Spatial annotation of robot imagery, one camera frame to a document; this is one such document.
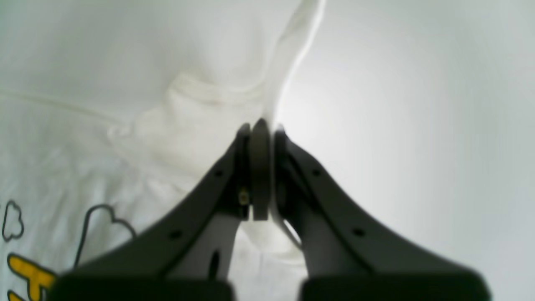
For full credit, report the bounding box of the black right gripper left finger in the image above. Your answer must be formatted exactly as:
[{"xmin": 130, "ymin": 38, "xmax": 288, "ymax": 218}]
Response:
[{"xmin": 48, "ymin": 119, "xmax": 271, "ymax": 301}]

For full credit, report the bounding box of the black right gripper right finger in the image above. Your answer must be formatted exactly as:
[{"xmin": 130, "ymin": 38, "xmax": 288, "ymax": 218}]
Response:
[{"xmin": 274, "ymin": 128, "xmax": 492, "ymax": 301}]

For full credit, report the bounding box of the white printed T-shirt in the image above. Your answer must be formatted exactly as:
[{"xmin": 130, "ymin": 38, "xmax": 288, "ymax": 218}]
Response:
[{"xmin": 1, "ymin": 0, "xmax": 326, "ymax": 301}]

